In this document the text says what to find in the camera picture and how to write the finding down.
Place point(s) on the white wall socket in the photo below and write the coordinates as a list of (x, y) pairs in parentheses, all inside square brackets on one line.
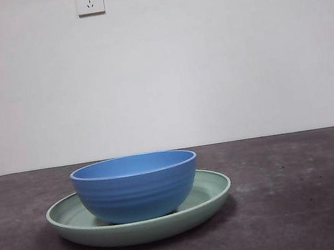
[(90, 1)]

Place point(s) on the green round plate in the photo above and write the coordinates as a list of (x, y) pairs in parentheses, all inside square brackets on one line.
[(139, 233)]

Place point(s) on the blue ribbed bowl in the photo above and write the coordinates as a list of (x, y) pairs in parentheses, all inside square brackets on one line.
[(136, 192)]

